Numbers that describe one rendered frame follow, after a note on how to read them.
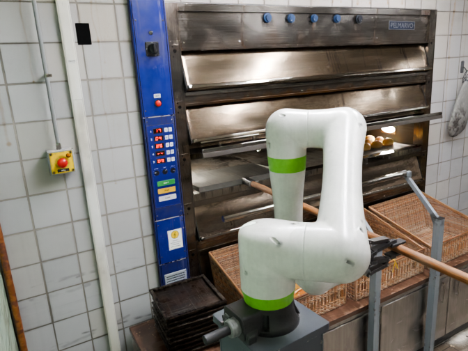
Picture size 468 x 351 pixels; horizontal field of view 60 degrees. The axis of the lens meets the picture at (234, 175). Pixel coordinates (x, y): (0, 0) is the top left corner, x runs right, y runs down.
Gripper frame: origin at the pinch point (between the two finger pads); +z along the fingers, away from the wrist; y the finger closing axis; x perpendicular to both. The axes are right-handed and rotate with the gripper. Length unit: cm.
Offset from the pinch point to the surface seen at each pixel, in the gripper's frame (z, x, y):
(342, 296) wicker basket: 27, -53, 54
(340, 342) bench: 20, -46, 75
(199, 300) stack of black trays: -46, -68, 40
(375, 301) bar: 37, -41, 55
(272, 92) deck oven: 19, -101, -49
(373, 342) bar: 37, -41, 79
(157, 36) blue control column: -45, -96, -78
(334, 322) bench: 15, -46, 61
